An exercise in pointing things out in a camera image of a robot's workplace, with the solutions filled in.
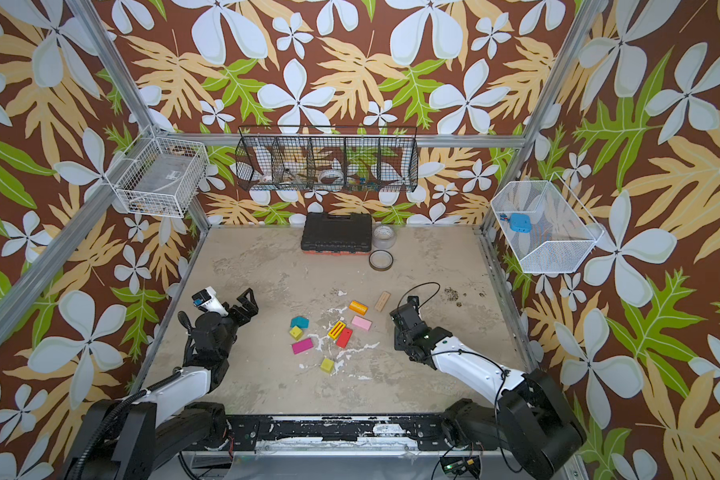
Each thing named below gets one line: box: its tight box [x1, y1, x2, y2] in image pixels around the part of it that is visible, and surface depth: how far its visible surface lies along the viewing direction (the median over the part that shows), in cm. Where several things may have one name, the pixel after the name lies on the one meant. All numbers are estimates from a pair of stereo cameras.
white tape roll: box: [319, 169, 344, 184], surface depth 100 cm
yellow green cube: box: [320, 358, 335, 374], surface depth 85 cm
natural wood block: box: [374, 291, 392, 313], surface depth 100 cm
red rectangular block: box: [336, 328, 353, 349], surface depth 93 cm
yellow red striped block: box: [328, 321, 347, 340], surface depth 93 cm
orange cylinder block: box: [349, 300, 369, 316], surface depth 98 cm
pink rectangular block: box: [351, 315, 373, 331], surface depth 95 cm
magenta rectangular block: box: [292, 337, 314, 355], surface depth 91 cm
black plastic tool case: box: [301, 212, 373, 255], surface depth 118 cm
